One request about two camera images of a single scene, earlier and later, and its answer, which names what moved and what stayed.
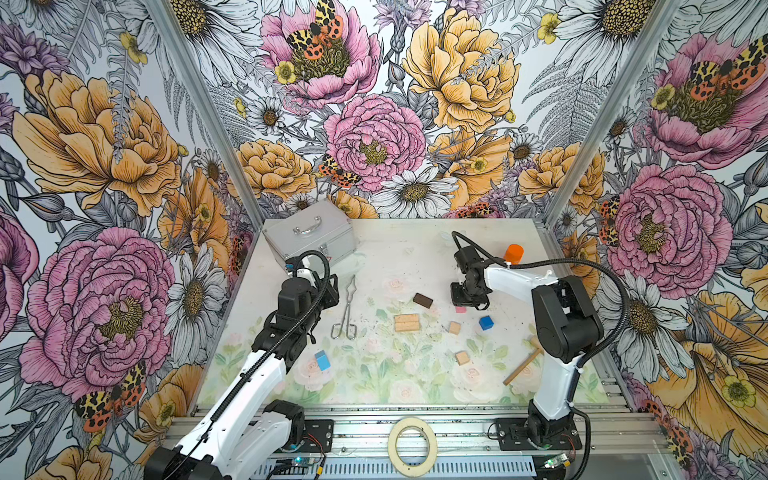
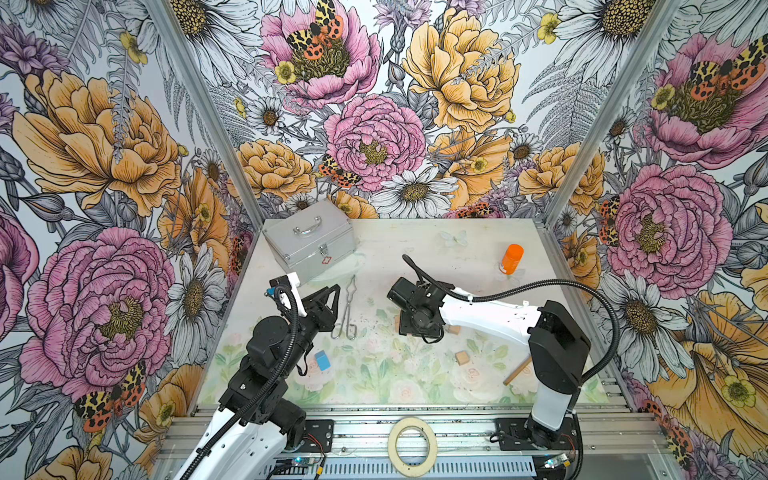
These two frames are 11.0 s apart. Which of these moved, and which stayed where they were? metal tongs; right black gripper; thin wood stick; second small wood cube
Moved: right black gripper
Stayed: second small wood cube; metal tongs; thin wood stick
